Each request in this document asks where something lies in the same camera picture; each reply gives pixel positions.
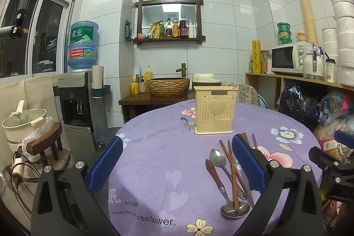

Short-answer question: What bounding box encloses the bronze faucet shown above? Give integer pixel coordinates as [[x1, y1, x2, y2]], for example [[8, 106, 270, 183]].
[[176, 63, 189, 79]]

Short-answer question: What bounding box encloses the yellow wrapped roll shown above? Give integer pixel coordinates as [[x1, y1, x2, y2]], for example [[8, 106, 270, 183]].
[[251, 40, 262, 73]]

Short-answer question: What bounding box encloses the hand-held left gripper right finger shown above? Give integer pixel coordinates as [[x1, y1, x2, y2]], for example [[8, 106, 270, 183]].
[[231, 134, 324, 236]]

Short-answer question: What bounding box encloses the white rice cooker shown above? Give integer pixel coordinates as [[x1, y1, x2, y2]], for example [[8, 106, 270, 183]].
[[192, 73, 222, 86]]

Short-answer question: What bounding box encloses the wooden framed mirror shelf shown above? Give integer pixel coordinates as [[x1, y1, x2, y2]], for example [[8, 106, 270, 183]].
[[134, 0, 207, 45]]

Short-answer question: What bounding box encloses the blue water jug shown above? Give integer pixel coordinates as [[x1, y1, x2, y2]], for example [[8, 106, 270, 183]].
[[67, 21, 99, 72]]

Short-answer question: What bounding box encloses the yellow soap bottle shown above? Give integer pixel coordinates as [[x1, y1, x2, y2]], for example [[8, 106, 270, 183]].
[[143, 65, 154, 81]]

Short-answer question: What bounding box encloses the cream perforated utensil basket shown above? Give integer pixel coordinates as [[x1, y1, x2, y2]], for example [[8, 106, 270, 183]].
[[194, 86, 239, 135]]

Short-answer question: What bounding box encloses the white microwave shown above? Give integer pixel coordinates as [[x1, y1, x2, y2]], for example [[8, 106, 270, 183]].
[[270, 42, 314, 75]]

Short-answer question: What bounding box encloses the colourful plastic bag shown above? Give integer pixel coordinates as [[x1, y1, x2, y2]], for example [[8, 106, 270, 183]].
[[314, 89, 354, 165]]

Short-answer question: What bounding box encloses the wooden handled metal ladle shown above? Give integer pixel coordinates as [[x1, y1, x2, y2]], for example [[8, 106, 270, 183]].
[[205, 159, 251, 218]]

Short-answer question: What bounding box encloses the floral patterned cloth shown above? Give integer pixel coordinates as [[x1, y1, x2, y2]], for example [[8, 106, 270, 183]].
[[221, 82, 261, 107]]

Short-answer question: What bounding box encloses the wooden shelf unit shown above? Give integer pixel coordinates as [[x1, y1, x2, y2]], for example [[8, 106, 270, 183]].
[[245, 72, 354, 112]]

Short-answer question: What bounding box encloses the glass jar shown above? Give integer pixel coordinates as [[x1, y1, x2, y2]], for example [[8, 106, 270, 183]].
[[260, 50, 271, 73]]

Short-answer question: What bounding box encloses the woven pattern sink basin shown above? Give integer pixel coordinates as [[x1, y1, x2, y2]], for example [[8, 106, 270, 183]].
[[146, 77, 191, 97]]

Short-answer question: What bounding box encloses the black plastic bag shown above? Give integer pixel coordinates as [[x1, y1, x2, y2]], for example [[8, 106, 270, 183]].
[[279, 83, 323, 132]]

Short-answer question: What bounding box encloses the dark soy sauce bottle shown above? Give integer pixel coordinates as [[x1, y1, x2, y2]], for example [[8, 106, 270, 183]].
[[179, 15, 189, 38]]

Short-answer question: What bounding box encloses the metal spoon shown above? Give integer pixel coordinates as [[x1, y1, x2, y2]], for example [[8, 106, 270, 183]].
[[209, 148, 247, 201]]

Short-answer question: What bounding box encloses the cream electric cooking pot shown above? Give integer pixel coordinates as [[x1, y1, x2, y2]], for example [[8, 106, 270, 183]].
[[2, 100, 48, 155]]

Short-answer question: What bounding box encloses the blue chair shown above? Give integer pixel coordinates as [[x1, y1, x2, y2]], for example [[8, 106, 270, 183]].
[[258, 94, 269, 110]]

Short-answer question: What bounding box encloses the clear plastic bag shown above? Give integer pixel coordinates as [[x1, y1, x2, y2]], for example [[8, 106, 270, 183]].
[[22, 117, 56, 163]]

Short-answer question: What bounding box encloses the paper cup holder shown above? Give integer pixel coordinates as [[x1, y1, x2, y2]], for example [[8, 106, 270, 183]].
[[92, 65, 112, 100]]

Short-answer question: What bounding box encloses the tall stack of paper cups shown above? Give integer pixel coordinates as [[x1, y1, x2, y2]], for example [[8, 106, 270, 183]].
[[297, 0, 318, 44]]

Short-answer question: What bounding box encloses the dark wooden vanity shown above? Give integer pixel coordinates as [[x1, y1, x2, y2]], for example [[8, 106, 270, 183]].
[[119, 91, 196, 121]]

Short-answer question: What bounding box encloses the purple floral tablecloth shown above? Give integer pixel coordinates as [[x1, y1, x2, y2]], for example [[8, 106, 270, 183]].
[[106, 99, 324, 236]]

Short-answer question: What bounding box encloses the dark trash bin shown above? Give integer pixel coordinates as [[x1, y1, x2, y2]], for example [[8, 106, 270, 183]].
[[97, 127, 122, 152]]

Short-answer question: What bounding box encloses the white thermos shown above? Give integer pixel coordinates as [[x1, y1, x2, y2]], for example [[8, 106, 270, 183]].
[[303, 53, 315, 79]]

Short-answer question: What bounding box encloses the stack of white paper bowls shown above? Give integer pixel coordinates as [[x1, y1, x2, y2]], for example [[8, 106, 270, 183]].
[[317, 0, 354, 87]]

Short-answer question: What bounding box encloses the sliding window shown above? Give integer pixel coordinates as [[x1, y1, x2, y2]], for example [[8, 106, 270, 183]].
[[0, 0, 76, 79]]

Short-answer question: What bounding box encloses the green hanging pouch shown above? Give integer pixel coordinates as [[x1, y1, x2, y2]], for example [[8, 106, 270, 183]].
[[125, 19, 133, 43]]

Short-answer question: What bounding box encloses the brown wooden chopstick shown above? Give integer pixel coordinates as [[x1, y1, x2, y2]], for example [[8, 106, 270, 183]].
[[228, 140, 240, 209], [219, 140, 248, 199]]

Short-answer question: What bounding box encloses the white tumbler red label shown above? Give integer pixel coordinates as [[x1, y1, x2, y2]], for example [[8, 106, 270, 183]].
[[325, 53, 337, 83]]

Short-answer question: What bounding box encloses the grey water dispenser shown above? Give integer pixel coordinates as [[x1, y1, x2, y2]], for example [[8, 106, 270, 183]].
[[52, 71, 109, 155]]

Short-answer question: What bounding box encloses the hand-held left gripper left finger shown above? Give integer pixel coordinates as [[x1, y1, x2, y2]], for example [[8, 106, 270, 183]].
[[31, 136, 124, 236]]

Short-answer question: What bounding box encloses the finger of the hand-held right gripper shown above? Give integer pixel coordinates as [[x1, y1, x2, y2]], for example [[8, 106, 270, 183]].
[[309, 146, 354, 174], [334, 129, 354, 148]]

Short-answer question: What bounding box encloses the small wooden stool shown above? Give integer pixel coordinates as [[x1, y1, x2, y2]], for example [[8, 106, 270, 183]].
[[26, 122, 64, 162]]

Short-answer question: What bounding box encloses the coiled black cable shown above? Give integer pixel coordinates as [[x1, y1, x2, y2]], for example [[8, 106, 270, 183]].
[[8, 150, 45, 223]]

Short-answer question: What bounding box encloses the yellow snack packet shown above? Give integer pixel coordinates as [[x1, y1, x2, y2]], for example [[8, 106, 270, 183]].
[[146, 23, 161, 39]]

